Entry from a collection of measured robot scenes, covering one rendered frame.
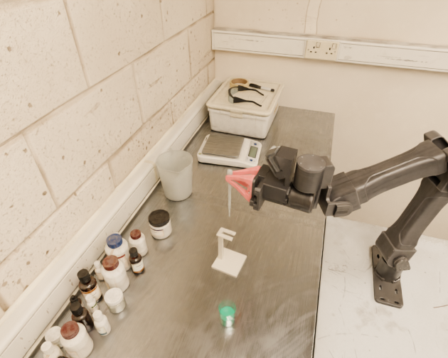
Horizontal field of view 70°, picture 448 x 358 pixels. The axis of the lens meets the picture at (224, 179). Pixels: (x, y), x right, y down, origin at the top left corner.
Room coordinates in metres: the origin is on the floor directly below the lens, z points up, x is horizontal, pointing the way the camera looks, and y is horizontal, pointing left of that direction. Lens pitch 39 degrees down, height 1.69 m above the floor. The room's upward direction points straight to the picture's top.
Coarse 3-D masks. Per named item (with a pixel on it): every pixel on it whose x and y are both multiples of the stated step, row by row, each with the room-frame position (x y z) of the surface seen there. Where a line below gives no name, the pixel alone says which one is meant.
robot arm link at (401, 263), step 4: (400, 256) 0.50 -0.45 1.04; (404, 256) 0.50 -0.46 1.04; (396, 260) 0.50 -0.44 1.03; (400, 260) 0.49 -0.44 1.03; (404, 260) 0.49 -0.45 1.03; (396, 264) 0.49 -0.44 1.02; (400, 264) 0.49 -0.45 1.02; (404, 264) 0.49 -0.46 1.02; (408, 264) 0.49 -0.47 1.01; (396, 268) 0.50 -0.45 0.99; (400, 268) 0.49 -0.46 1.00; (404, 268) 0.50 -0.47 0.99; (408, 268) 0.50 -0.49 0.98
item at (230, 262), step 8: (232, 232) 0.59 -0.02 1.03; (224, 248) 0.63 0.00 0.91; (224, 256) 0.60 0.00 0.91; (232, 256) 0.60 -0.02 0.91; (240, 256) 0.60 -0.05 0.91; (216, 264) 0.57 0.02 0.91; (224, 264) 0.57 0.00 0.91; (232, 264) 0.57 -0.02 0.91; (240, 264) 0.57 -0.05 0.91; (224, 272) 0.55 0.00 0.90; (232, 272) 0.54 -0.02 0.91
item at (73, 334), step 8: (72, 320) 0.35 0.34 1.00; (64, 328) 0.34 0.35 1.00; (72, 328) 0.34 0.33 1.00; (80, 328) 0.35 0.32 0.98; (64, 336) 0.32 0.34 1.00; (72, 336) 0.32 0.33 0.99; (80, 336) 0.33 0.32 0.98; (88, 336) 0.35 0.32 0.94; (64, 344) 0.31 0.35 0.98; (72, 344) 0.31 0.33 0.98; (80, 344) 0.32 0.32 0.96; (88, 344) 0.33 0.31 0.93; (72, 352) 0.31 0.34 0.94; (80, 352) 0.31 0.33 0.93; (88, 352) 0.32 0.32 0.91
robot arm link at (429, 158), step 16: (432, 144) 0.54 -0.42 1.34; (400, 160) 0.53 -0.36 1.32; (416, 160) 0.52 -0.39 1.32; (432, 160) 0.51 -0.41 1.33; (336, 176) 0.54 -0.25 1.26; (352, 176) 0.53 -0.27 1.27; (368, 176) 0.51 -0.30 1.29; (384, 176) 0.51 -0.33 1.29; (400, 176) 0.51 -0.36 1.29; (416, 176) 0.51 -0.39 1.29; (336, 192) 0.50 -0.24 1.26; (352, 192) 0.49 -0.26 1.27; (368, 192) 0.49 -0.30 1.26
